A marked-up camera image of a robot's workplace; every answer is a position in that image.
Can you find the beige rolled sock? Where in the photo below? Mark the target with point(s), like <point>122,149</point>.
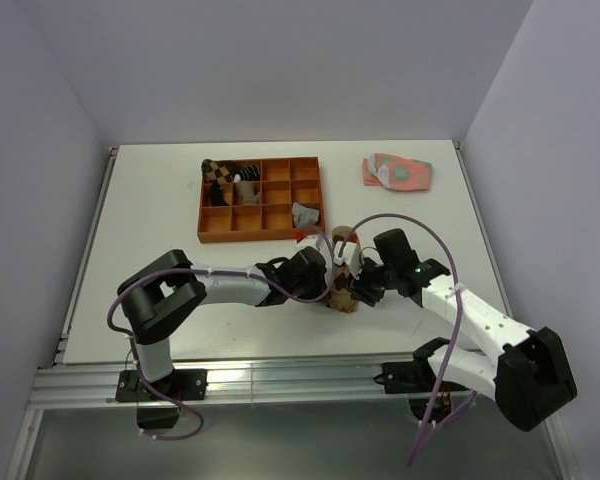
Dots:
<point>247,193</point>

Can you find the brown checkered rolled sock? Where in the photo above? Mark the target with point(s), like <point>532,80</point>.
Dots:
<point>221,171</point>

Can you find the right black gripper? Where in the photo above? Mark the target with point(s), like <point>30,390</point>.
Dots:
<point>359,290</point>

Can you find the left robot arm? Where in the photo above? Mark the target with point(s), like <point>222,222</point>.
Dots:
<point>151,305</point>

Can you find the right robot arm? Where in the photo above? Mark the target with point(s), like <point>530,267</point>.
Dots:
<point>525,371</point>

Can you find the black sock in tray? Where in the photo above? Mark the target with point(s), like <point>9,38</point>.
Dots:
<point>216,195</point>

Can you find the orange compartment tray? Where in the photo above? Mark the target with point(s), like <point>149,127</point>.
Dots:
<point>283,181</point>

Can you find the black white striped sock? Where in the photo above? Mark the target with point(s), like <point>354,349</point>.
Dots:
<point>250,173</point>

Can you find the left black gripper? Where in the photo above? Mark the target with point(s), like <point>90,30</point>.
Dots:
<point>320,288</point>

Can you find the argyle beige orange sock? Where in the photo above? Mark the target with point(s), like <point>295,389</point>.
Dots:
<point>339,297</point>

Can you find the grey ankle sock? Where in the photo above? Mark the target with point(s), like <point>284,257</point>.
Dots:
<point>303,216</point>

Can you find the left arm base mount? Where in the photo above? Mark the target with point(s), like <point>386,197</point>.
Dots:
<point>182,385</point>

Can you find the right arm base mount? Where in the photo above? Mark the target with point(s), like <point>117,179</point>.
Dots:
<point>404,377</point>

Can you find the aluminium front rail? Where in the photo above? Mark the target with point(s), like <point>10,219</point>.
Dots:
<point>283,380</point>

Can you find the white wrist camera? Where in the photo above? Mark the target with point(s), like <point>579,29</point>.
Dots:
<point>347,254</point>
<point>309,240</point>

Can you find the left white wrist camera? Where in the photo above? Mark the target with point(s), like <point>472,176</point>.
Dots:
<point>309,240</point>

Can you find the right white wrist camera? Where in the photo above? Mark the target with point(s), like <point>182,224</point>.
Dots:
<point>347,254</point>

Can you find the pink green sock pair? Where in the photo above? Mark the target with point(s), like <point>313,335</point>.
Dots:
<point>396,173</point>

